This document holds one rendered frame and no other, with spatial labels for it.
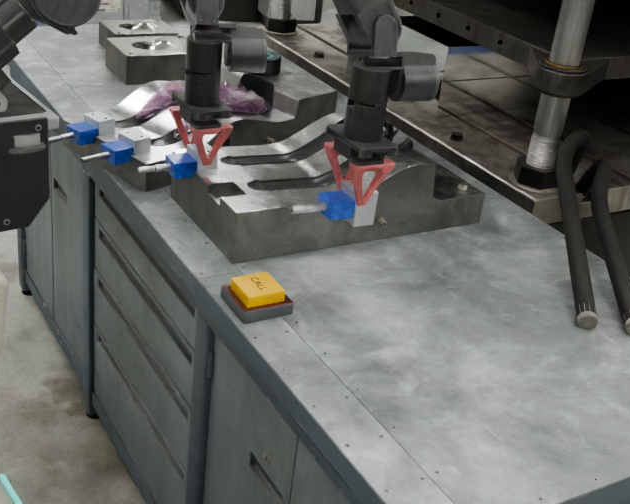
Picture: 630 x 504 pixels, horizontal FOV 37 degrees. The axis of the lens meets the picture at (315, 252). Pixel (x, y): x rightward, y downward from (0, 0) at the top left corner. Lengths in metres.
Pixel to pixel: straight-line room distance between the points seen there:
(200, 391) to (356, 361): 0.44
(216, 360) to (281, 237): 0.24
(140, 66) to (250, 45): 0.76
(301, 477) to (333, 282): 0.30
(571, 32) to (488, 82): 0.52
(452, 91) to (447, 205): 0.68
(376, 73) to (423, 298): 0.36
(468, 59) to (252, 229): 1.00
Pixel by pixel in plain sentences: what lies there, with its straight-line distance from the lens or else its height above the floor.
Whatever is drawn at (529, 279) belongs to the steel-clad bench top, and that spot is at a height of 0.80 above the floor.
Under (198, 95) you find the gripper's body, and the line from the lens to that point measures 1.52.
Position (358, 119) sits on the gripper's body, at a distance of 1.32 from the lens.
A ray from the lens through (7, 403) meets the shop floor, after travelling 2.51.
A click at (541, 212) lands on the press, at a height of 0.75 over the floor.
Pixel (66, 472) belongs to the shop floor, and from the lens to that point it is 2.29.
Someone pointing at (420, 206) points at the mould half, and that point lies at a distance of 1.63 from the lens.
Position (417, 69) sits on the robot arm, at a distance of 1.35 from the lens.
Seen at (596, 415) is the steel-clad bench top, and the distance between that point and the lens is 1.29.
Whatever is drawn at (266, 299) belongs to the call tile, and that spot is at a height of 0.83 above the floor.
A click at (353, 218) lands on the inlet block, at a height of 0.92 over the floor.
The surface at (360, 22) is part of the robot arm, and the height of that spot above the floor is 1.21.
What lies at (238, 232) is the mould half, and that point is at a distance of 1.45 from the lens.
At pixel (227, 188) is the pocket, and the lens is 1.54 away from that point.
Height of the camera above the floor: 1.51
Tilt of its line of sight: 27 degrees down
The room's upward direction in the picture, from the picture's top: 7 degrees clockwise
